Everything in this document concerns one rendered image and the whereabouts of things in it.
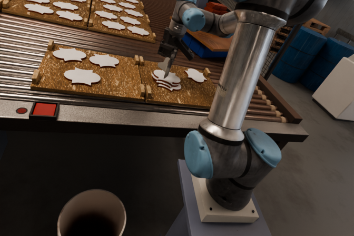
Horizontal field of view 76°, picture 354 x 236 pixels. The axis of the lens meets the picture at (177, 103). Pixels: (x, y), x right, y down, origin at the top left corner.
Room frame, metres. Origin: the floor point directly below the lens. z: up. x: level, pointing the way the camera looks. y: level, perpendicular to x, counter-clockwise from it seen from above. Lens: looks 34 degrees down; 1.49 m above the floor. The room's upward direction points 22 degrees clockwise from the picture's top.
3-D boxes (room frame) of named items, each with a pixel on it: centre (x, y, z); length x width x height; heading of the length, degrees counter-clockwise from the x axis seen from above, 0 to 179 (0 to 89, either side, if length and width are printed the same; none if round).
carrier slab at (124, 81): (0.83, 0.39, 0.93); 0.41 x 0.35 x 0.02; 116
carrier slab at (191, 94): (1.01, 0.02, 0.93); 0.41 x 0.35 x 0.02; 117
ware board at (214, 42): (1.72, -0.07, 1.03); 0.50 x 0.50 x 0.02; 48
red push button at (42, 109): (0.51, 0.39, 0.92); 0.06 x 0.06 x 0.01; 27
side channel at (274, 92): (2.89, 0.28, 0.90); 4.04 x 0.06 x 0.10; 27
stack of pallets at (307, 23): (6.60, -2.06, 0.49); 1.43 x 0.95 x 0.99; 111
